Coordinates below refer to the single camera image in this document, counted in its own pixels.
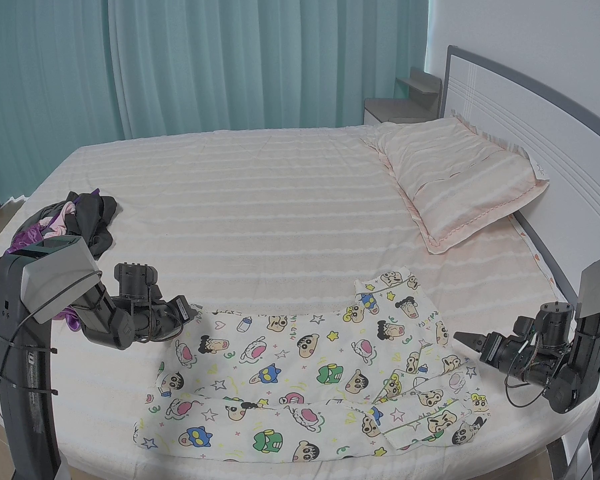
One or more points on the pale pink pillow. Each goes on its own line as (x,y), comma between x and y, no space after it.
(455,183)

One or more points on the blue-green curtain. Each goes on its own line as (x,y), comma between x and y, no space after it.
(270,48)
(45,78)

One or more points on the bed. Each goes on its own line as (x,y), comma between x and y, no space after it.
(255,208)

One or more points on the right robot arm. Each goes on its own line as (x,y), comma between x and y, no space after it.
(575,378)

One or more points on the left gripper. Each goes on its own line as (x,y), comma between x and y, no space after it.
(180,310)

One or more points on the pile of clothes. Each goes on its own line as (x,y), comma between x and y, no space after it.
(92,218)

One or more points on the white printed pyjama top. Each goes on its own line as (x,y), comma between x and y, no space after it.
(305,378)

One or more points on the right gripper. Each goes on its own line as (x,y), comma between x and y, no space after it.
(500,350)

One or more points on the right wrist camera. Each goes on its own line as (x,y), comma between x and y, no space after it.
(524,328)

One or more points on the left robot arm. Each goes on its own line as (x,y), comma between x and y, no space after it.
(25,393)

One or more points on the grey bedside table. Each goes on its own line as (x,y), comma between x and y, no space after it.
(400,108)

